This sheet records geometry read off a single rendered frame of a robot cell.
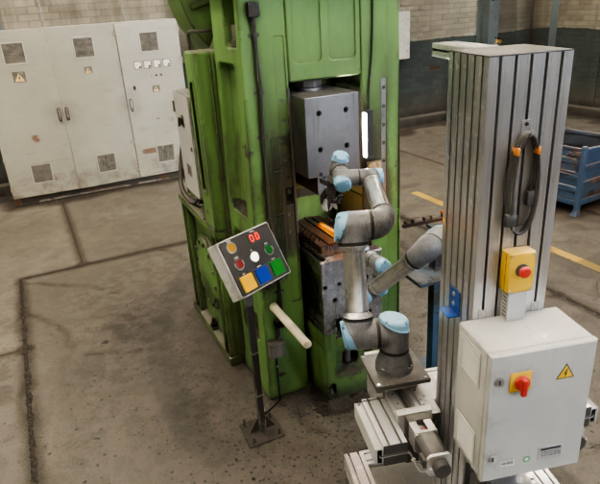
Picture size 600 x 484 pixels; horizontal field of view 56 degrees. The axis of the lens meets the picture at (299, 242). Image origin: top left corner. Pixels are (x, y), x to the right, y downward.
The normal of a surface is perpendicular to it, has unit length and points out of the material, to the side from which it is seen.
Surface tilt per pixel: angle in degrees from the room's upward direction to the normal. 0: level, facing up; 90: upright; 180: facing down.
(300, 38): 90
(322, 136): 90
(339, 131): 90
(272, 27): 90
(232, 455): 0
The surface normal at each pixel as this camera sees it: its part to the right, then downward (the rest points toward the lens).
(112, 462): -0.06, -0.92
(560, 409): 0.22, 0.35
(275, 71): 0.42, 0.33
